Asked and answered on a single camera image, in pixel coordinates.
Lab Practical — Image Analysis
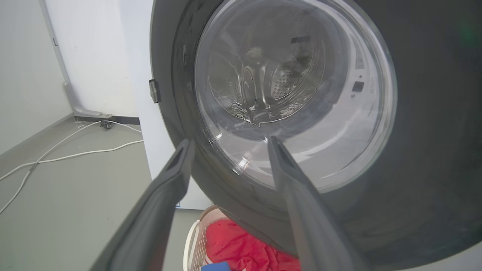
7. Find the grey metal partition stand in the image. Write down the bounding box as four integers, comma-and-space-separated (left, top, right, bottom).
38, 0, 113, 130

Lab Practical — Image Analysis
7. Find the white cable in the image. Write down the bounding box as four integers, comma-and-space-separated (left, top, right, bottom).
0, 140, 144, 182
0, 120, 143, 215

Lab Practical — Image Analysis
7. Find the dark grey washing machine door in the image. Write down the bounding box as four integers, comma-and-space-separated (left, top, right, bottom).
149, 0, 482, 271

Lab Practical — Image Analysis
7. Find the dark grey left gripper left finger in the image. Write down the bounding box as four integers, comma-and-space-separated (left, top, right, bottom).
90, 139, 195, 271

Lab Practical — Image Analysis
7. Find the white washing machine body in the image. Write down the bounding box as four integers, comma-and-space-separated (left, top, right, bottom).
120, 0, 482, 271

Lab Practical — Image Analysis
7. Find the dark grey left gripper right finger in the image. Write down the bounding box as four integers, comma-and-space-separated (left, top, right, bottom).
267, 136, 368, 271

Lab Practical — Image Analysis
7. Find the blue cloth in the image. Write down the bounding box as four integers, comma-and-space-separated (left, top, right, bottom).
201, 262, 231, 271

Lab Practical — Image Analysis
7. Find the red garment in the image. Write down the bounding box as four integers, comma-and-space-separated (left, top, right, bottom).
205, 219, 302, 271

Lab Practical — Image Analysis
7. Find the white partition panel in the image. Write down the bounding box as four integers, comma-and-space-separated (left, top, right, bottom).
44, 0, 140, 125

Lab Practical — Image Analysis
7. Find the white laundry basket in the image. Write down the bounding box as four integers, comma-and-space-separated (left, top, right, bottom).
183, 205, 231, 271

